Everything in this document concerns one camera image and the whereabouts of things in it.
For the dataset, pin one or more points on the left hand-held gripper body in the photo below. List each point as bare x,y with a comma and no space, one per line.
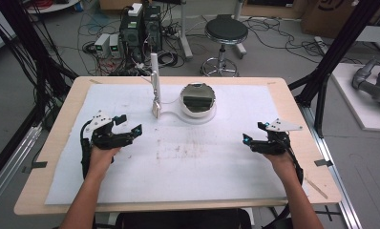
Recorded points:
110,138

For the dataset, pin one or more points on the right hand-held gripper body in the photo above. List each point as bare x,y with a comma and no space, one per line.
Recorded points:
272,143

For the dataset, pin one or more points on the white stand with pole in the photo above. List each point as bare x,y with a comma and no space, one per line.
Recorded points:
197,120

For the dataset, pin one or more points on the white bowl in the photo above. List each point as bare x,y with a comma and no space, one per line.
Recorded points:
196,113

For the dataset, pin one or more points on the black wallet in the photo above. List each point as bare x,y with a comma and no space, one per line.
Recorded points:
197,101

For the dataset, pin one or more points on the person's right hand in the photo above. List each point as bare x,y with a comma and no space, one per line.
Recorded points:
278,165

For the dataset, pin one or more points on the person's left hand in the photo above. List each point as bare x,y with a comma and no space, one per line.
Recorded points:
102,160

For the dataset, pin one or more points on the black tape piece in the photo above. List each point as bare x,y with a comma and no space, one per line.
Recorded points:
39,164
323,162

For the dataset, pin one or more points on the white table mat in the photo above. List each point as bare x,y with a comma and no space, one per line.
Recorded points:
165,178

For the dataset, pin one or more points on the grey power supply box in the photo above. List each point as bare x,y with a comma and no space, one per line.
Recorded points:
101,44
114,44

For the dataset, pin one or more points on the black computer tower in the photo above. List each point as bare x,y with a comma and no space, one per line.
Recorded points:
132,36
152,27

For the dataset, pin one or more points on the white platform board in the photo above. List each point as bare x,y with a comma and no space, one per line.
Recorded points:
356,105

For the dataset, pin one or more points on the black round stool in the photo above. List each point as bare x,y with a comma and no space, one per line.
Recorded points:
226,30

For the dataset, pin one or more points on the white table leg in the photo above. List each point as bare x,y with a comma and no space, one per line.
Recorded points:
185,35

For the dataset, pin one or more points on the small white box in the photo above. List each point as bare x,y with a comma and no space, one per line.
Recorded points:
135,9

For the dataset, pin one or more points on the cardboard box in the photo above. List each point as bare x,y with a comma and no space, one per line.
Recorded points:
325,16

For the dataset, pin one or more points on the aluminium rail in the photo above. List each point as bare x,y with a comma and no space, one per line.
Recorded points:
10,171
334,178

